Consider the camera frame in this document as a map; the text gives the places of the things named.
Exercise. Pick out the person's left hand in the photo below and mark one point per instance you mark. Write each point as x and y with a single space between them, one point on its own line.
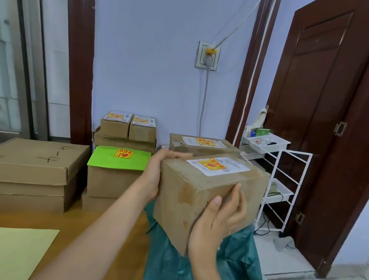
151 174

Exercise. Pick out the person's right hand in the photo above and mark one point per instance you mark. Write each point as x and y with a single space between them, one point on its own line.
210 230

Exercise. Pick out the person's right thumb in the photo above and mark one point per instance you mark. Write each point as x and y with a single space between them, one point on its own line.
212 208

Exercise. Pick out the person's right middle finger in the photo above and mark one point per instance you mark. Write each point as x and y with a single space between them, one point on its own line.
242 206

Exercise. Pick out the person's left fingers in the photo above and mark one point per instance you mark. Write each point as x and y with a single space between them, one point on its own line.
177 154

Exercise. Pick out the cardboard box with white label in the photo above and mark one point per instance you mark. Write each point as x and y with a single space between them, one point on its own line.
181 195

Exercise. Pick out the person's left forearm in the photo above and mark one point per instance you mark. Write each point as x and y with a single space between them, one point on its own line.
92 234

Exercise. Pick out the wide labelled cardboard box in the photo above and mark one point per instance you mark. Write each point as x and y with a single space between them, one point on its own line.
183 146

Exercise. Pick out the small labelled cardboard box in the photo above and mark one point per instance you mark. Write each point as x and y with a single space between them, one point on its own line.
142 131
115 126

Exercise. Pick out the small white plastic tray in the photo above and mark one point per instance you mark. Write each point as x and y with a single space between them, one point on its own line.
282 189

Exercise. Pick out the grey cloth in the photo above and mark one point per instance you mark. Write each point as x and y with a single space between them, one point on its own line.
284 243

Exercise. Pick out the long cardboard box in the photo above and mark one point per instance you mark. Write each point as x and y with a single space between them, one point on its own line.
120 142

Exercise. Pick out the metal door hinge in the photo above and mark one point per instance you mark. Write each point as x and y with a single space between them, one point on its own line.
300 218
340 128

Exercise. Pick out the bright green paper sheet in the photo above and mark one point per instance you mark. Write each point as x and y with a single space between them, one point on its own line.
118 162

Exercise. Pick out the cardboard box under green paper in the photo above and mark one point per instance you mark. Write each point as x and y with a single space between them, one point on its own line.
112 183

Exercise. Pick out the teal plastic bag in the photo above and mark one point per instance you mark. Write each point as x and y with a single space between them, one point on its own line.
171 271

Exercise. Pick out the green small carton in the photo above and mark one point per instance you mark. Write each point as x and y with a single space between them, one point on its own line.
260 132

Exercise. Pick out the white tissue pack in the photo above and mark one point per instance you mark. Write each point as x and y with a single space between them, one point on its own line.
261 119

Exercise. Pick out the low plain cardboard box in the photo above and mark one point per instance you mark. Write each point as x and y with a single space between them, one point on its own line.
96 203

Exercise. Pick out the yellow plug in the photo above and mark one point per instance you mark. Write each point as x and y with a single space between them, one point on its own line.
210 51

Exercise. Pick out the dark brown wooden door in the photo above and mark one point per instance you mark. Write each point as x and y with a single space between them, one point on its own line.
317 94

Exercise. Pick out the flat cardboard box with handwriting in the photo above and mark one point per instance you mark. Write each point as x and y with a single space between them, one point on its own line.
24 159

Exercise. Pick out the flat plain cardboard box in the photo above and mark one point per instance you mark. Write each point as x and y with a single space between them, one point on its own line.
15 203
17 189

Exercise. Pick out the glass sliding door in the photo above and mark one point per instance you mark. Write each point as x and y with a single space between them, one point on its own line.
10 56

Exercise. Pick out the pale yellow paper sheet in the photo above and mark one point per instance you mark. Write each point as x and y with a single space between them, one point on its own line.
3 252

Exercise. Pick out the white wall socket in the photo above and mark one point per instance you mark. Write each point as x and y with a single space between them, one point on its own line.
207 60

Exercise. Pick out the dark brown wooden post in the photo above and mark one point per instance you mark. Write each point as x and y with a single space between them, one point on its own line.
79 54
250 69

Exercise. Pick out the dark brown door frame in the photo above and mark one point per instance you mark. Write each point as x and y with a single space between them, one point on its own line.
365 167

